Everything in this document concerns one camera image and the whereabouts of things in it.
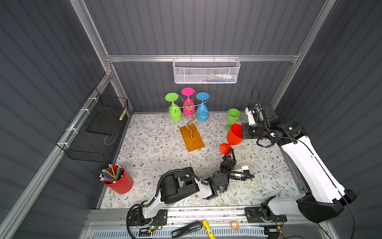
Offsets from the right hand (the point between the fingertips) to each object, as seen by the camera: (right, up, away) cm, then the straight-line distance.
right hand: (245, 130), depth 69 cm
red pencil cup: (-60, -28, +6) cm, 66 cm away
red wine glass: (-6, -3, -4) cm, 8 cm away
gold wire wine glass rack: (-27, -3, +33) cm, 42 cm away
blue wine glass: (-19, +9, +18) cm, 28 cm away
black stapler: (-28, -49, +4) cm, 57 cm away
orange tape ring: (-3, -45, +4) cm, 46 cm away
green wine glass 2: (+3, +9, +31) cm, 32 cm away
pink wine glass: (-27, +12, +14) cm, 32 cm away
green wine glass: (-36, +10, +20) cm, 42 cm away
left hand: (-6, -13, +8) cm, 16 cm away
